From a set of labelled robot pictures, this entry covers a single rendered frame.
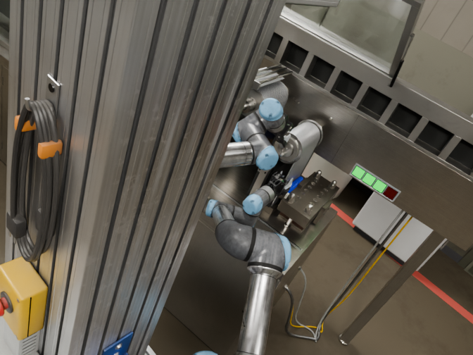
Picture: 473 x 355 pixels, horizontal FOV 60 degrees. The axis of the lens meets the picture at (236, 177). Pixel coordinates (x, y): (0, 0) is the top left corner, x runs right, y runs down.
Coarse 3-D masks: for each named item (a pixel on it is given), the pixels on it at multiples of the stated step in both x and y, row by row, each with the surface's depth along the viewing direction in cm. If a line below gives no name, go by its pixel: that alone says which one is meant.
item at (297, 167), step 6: (312, 150) 203; (306, 156) 201; (300, 162) 196; (306, 162) 209; (294, 168) 194; (300, 168) 205; (288, 174) 191; (294, 174) 202; (300, 174) 214; (288, 180) 199
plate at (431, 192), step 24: (288, 96) 213; (312, 96) 206; (336, 120) 203; (360, 120) 197; (336, 144) 207; (360, 144) 201; (384, 144) 194; (408, 144) 188; (384, 168) 198; (408, 168) 192; (432, 168) 186; (408, 192) 196; (432, 192) 190; (456, 192) 184; (432, 216) 194; (456, 216) 188; (456, 240) 192
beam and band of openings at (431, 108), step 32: (288, 32) 201; (288, 64) 212; (320, 64) 206; (352, 64) 190; (352, 96) 203; (384, 96) 194; (416, 96) 180; (384, 128) 192; (416, 128) 185; (448, 128) 177; (448, 160) 185
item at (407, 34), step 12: (408, 0) 137; (420, 0) 135; (420, 12) 142; (300, 24) 199; (408, 24) 147; (324, 36) 195; (408, 36) 153; (408, 48) 159; (396, 60) 171; (384, 72) 186; (396, 72) 174
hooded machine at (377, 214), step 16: (368, 208) 357; (384, 208) 348; (400, 208) 340; (368, 224) 361; (384, 224) 352; (416, 224) 336; (400, 240) 348; (416, 240) 340; (448, 240) 332; (400, 256) 353
